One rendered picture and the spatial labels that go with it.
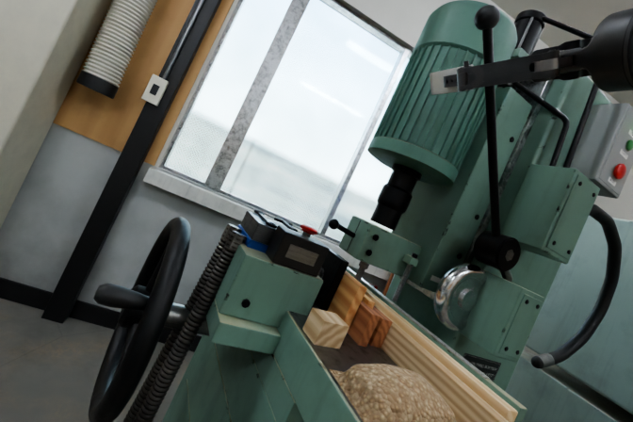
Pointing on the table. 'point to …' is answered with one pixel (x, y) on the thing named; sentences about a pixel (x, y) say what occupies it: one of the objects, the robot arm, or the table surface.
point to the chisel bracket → (378, 247)
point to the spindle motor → (402, 133)
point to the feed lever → (496, 247)
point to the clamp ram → (332, 273)
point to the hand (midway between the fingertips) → (474, 76)
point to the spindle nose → (395, 196)
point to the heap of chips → (392, 395)
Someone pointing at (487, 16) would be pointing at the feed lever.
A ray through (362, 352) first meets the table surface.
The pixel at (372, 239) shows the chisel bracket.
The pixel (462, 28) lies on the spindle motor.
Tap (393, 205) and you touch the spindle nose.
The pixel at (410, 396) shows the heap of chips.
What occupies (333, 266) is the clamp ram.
